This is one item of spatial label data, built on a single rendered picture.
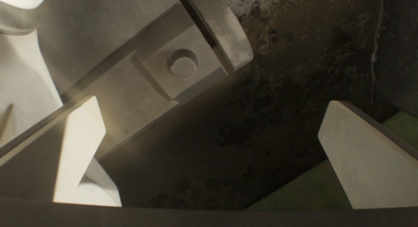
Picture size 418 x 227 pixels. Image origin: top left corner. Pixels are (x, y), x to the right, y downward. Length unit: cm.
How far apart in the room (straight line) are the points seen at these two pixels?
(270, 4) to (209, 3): 26
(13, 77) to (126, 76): 18
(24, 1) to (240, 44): 30
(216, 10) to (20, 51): 27
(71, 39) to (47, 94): 17
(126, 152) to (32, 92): 49
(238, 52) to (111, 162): 55
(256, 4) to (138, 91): 36
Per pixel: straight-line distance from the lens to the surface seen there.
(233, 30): 37
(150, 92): 40
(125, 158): 74
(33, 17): 33
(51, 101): 28
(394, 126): 96
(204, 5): 37
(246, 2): 58
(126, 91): 40
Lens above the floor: 56
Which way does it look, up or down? 62 degrees down
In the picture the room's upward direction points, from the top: 164 degrees clockwise
